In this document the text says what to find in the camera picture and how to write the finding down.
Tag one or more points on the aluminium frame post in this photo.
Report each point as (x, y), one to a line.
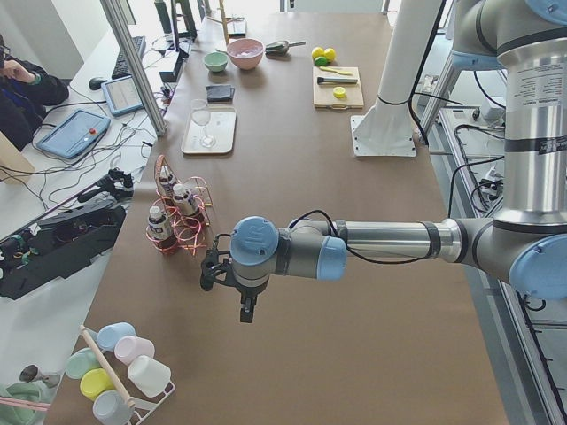
(117, 21)

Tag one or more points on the clear wine glass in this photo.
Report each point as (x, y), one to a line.
(201, 115)

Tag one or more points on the tea bottle back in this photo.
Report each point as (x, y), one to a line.
(167, 181)

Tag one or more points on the pink bowl with ice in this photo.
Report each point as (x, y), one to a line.
(245, 53)

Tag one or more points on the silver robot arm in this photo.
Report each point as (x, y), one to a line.
(523, 244)

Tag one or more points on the grey cup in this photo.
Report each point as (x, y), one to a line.
(110, 409)

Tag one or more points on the seated person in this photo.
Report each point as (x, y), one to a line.
(26, 90)

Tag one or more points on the green bowl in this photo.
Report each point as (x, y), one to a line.
(216, 61)

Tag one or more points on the tea bottle front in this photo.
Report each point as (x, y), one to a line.
(159, 229)

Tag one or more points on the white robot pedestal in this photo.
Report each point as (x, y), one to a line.
(387, 128)

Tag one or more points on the tea bottle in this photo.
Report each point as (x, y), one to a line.
(185, 201)
(159, 229)
(167, 181)

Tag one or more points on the yellow cup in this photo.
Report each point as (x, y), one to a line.
(95, 382)

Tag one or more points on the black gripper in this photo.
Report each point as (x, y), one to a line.
(248, 292)

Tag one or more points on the copper wire bottle basket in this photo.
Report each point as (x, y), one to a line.
(189, 232)

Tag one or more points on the black computer mouse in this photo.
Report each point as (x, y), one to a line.
(96, 83)

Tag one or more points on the white cup rack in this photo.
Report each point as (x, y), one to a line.
(144, 407)

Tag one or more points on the blue cup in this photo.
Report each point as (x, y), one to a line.
(109, 335)

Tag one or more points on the grey folded cloth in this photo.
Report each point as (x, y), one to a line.
(220, 93)

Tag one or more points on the half lemon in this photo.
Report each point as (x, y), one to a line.
(339, 92)

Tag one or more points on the white cup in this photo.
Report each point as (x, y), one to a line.
(150, 376)

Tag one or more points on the wooden cutting board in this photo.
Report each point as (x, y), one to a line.
(323, 94)

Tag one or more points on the yellow plastic knife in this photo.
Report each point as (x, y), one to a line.
(334, 70)

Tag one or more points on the steel muddler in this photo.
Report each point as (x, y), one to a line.
(320, 80)

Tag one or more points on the cream rectangular tray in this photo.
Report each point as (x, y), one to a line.
(221, 127)

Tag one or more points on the tea bottle middle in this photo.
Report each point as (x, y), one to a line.
(185, 201)

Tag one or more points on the green cup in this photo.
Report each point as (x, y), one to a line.
(80, 363)

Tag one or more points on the metal ice scoop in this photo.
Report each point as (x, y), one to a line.
(281, 47)

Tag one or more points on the pink cup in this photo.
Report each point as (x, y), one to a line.
(128, 348)

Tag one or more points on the blue teach pendant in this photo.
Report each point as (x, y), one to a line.
(121, 96)
(75, 134)

